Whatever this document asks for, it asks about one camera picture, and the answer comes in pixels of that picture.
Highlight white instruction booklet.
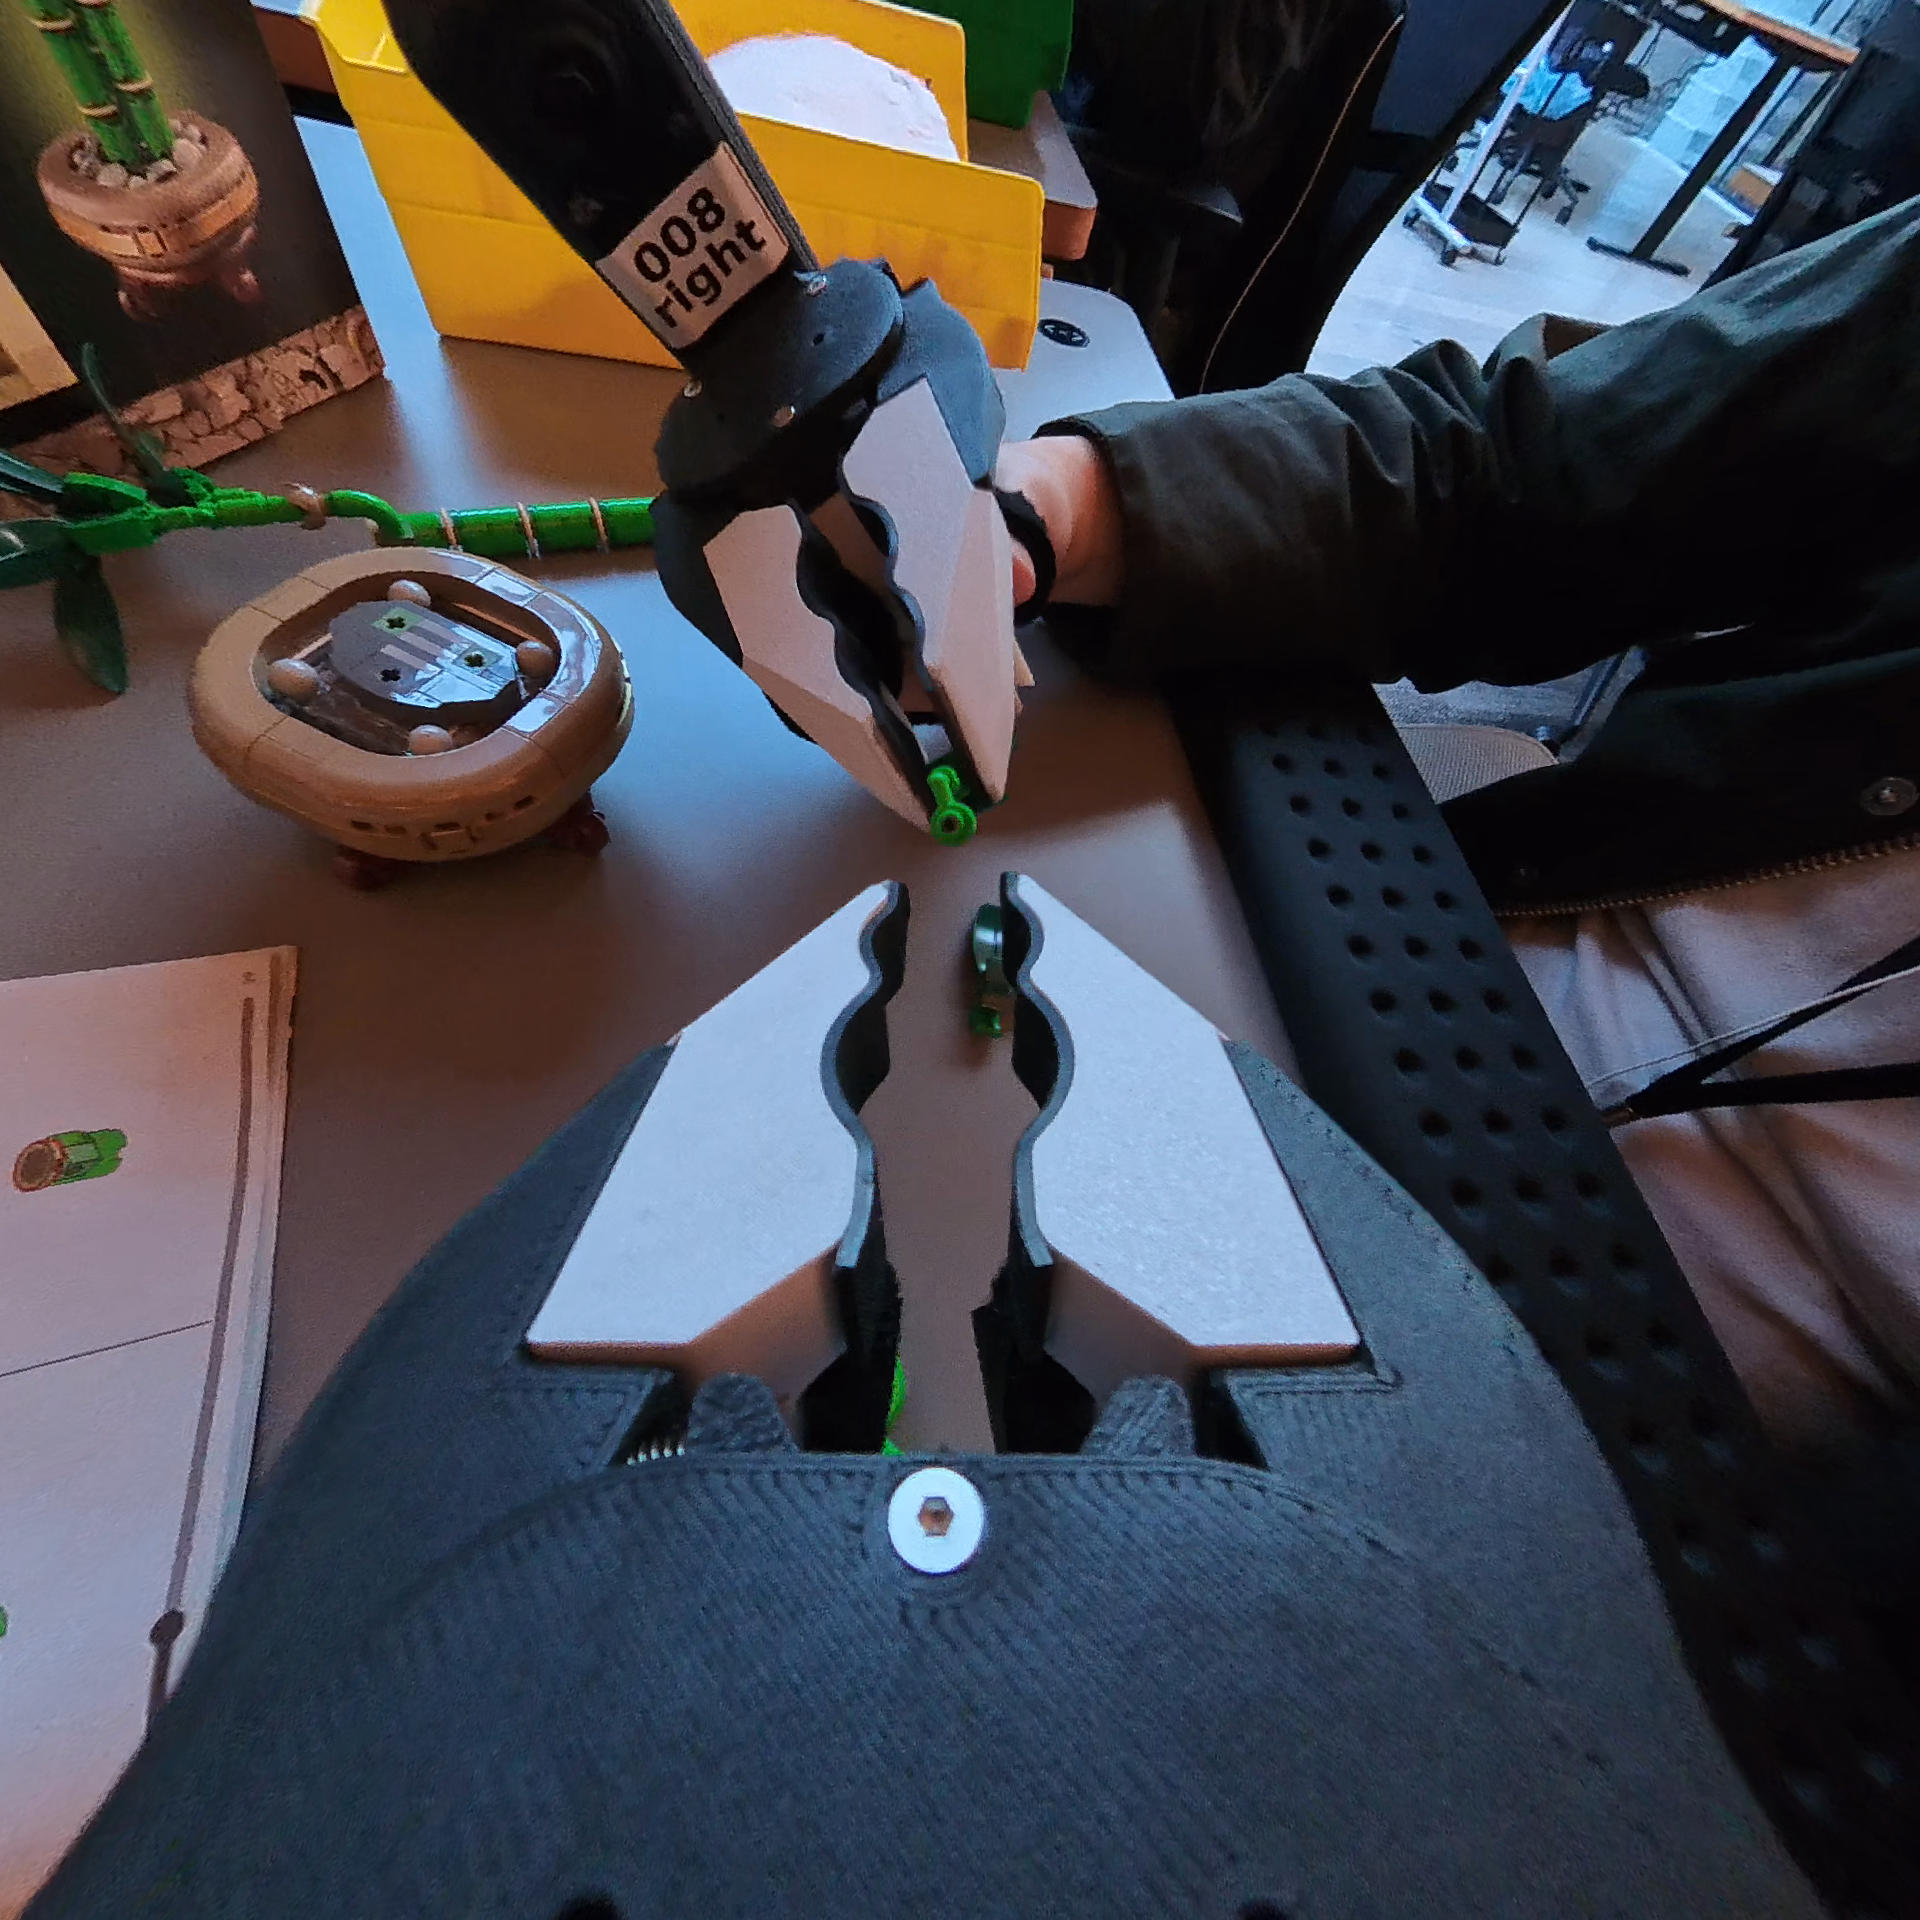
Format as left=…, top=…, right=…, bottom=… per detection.
left=0, top=943, right=300, bottom=1877

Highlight black perforated chair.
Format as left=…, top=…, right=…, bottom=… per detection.
left=1170, top=693, right=1920, bottom=1920

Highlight tan brick-built pot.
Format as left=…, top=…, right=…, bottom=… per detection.
left=188, top=546, right=636, bottom=889

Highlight black bamboo building set box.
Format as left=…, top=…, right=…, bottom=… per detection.
left=0, top=0, right=385, bottom=452

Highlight green plastic bin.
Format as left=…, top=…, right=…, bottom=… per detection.
left=960, top=0, right=1079, bottom=128

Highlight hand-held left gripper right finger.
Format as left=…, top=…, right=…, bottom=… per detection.
left=1002, top=872, right=1365, bottom=1454

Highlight white plastic bags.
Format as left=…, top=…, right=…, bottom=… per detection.
left=704, top=31, right=964, bottom=165

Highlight grey desk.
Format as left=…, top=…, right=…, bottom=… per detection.
left=0, top=112, right=1292, bottom=1920

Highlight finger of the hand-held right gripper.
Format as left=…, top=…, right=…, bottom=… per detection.
left=701, top=502, right=962, bottom=836
left=840, top=374, right=1037, bottom=805

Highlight person's right hand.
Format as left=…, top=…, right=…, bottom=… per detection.
left=991, top=434, right=1128, bottom=617

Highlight person's torso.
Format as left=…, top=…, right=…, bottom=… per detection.
left=1381, top=598, right=1920, bottom=1502

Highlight black strap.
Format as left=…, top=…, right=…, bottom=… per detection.
left=1597, top=930, right=1920, bottom=1127

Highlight dark green leaf piece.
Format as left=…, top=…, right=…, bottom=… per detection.
left=964, top=903, right=1025, bottom=1040

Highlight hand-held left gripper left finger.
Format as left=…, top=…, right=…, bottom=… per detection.
left=525, top=879, right=914, bottom=1454

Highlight yellow plastic bin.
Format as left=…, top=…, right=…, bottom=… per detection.
left=315, top=0, right=1047, bottom=374

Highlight black office chair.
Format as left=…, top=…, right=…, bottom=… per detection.
left=1056, top=0, right=1569, bottom=399

